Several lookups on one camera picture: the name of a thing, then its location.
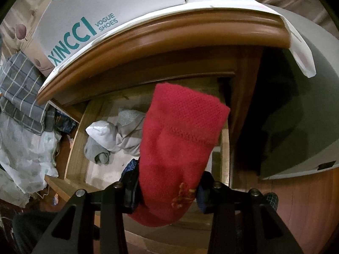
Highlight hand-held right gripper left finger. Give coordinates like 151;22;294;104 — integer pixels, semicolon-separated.
30;164;141;254

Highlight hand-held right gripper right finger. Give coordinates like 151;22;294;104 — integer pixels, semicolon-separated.
196;171;305;254

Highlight red knitted sock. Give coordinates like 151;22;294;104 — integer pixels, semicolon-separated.
128;83;230;228

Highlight white cardboard shoe box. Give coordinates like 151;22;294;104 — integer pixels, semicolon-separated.
20;0;191;76

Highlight blue patterned underwear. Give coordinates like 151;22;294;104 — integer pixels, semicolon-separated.
120;159;141;181

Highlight white underwear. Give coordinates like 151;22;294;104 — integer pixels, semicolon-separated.
85;120;141;156

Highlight grey knitted underwear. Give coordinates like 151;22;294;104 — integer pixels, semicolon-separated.
117;110;146;133

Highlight grey rolled sock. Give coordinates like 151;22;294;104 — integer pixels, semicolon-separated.
84;136;110;167

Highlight person's plaid slipper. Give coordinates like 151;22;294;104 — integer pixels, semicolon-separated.
263;193;280;213

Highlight dark blue patterned cloth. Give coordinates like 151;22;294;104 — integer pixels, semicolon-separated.
54;108;77;133

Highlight white grey-print cloth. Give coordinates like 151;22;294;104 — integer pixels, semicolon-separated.
0;116;61;193

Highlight grey box lid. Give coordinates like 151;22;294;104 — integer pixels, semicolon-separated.
258;5;339;180

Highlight wooden nightstand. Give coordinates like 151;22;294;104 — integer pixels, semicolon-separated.
36;13;292;183

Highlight grey plaid cloth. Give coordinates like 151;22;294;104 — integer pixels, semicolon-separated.
0;51;56;135

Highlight white polka-dot cloth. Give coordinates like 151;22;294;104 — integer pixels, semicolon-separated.
42;0;317;90

